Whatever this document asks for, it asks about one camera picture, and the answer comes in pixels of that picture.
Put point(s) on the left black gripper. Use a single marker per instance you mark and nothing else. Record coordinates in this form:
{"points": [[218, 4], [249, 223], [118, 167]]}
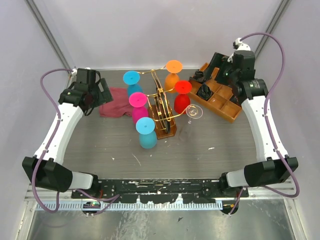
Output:
{"points": [[105, 96]]}

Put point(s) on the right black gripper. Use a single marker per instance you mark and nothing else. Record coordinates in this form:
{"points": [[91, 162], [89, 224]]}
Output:
{"points": [[217, 61]]}

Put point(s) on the orange wine glass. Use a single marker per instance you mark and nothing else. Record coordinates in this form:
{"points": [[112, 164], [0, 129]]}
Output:
{"points": [[173, 67]]}

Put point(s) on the red wine glass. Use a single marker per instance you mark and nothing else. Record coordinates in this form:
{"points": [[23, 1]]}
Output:
{"points": [[182, 100]]}

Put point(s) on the gold wire glass rack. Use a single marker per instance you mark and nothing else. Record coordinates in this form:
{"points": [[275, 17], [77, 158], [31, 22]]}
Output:
{"points": [[161, 112]]}

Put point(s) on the clear wine glass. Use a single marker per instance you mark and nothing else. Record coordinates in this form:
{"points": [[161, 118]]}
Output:
{"points": [[194, 112]]}

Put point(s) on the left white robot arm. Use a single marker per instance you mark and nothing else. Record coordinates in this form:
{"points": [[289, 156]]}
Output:
{"points": [[45, 168]]}

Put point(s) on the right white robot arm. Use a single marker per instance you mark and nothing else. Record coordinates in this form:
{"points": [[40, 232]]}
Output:
{"points": [[274, 165]]}

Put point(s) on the rear blue wine glass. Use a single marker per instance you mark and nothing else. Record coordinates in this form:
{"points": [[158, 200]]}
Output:
{"points": [[131, 79]]}

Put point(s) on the blue wine glass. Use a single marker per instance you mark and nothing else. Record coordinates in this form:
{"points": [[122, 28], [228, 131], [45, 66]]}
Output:
{"points": [[145, 126], [131, 79]]}

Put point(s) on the pink wine glass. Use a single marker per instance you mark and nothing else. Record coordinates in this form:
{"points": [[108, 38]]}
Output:
{"points": [[138, 101]]}

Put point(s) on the front blue wine glass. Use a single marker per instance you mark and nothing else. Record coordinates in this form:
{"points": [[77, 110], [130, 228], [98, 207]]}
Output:
{"points": [[145, 126]]}

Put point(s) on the maroon cloth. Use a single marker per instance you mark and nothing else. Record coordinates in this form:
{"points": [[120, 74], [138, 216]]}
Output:
{"points": [[119, 106]]}

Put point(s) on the dark folded napkin rear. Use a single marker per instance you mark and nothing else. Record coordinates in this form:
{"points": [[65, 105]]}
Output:
{"points": [[199, 76]]}

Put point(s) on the wooden compartment tray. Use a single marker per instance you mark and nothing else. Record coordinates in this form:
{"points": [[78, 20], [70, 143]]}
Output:
{"points": [[221, 100]]}

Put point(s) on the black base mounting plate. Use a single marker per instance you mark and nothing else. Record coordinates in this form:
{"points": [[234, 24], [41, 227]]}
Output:
{"points": [[161, 191]]}

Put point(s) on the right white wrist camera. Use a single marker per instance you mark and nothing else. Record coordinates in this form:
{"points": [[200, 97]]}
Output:
{"points": [[238, 45]]}

